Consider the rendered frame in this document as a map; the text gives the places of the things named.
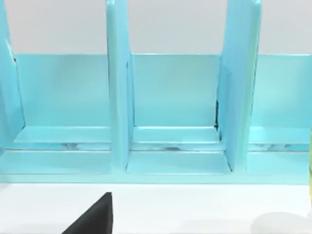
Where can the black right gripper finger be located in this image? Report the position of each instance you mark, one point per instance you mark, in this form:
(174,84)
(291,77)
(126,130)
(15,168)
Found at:
(97,217)

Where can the yellow green book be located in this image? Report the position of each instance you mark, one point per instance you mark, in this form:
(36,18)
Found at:
(310,168)

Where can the light blue rack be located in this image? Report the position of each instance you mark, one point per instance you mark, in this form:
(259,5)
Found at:
(170,97)

